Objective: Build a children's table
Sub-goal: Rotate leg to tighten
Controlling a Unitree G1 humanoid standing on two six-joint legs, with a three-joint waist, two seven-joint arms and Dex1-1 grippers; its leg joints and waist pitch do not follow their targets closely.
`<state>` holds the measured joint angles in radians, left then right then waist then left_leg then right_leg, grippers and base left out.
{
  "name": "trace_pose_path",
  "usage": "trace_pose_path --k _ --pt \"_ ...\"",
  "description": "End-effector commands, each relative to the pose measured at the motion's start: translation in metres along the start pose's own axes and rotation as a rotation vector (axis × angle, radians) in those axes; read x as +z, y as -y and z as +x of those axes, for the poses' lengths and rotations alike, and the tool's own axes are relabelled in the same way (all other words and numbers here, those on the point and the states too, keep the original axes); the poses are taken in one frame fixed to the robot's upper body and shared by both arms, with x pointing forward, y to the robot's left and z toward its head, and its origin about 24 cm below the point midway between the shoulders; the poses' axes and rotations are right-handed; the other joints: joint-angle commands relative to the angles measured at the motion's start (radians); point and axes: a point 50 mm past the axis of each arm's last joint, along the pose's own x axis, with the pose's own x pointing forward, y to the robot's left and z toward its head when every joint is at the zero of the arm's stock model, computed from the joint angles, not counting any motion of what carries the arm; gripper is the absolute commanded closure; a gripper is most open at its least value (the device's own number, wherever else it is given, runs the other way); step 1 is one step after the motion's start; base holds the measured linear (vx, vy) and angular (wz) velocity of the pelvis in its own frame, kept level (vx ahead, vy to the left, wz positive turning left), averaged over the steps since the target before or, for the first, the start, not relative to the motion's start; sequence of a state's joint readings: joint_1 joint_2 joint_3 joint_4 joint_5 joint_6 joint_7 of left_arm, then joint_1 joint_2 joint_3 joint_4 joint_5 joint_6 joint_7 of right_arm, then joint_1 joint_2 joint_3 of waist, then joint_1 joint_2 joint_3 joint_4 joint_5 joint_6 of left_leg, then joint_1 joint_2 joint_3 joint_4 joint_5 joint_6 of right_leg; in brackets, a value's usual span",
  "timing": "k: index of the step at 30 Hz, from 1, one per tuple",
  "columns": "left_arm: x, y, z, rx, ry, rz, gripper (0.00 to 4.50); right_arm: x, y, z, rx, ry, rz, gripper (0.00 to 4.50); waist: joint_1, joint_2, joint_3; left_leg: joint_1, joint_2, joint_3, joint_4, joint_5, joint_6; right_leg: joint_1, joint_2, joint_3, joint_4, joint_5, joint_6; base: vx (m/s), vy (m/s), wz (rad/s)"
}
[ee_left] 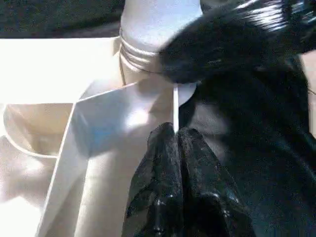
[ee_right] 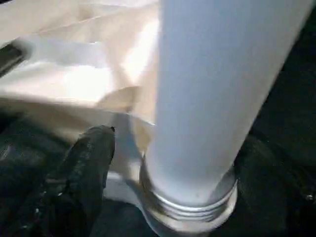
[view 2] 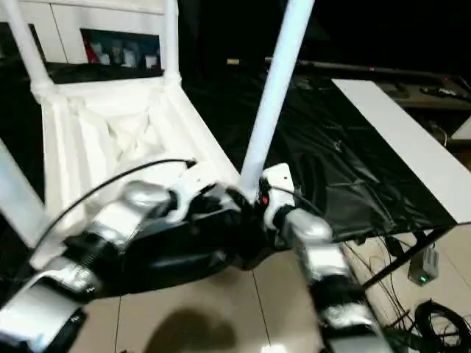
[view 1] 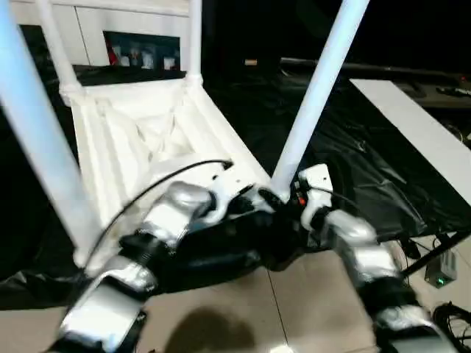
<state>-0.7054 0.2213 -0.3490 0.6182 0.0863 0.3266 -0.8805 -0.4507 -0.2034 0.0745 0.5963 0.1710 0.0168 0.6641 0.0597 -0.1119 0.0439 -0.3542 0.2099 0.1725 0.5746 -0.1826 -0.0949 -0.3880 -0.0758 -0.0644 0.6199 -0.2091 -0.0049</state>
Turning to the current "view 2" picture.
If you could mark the white plastic table leg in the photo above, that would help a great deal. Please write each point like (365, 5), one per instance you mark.
(276, 92)
(18, 198)
(25, 48)
(170, 40)

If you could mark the white plastic table top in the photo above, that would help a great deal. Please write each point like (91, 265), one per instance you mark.
(110, 121)

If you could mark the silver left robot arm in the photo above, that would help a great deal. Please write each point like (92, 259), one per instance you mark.
(117, 217)

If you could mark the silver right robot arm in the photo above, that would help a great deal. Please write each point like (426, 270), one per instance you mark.
(324, 250)

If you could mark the black plastic mat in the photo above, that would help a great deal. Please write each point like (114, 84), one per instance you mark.
(331, 165)

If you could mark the small yellow label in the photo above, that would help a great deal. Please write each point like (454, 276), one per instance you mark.
(232, 61)

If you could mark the black power adapter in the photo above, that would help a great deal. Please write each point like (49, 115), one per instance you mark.
(395, 245)

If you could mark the black stand bar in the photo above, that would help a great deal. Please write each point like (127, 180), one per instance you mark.
(404, 259)

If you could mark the white board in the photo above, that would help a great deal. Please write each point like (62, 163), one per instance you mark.
(404, 139)

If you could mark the small white cup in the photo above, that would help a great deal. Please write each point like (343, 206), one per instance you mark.
(105, 58)
(150, 60)

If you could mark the clear plastic container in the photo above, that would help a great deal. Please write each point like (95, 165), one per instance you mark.
(127, 57)

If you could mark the grey power supply box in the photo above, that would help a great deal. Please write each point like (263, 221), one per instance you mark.
(424, 266)

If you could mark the red item in cabinet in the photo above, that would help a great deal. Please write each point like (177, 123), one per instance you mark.
(89, 51)

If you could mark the dark cabinet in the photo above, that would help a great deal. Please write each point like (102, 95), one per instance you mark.
(368, 25)

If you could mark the white cabinet with glass doors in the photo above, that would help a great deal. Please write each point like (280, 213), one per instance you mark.
(73, 22)

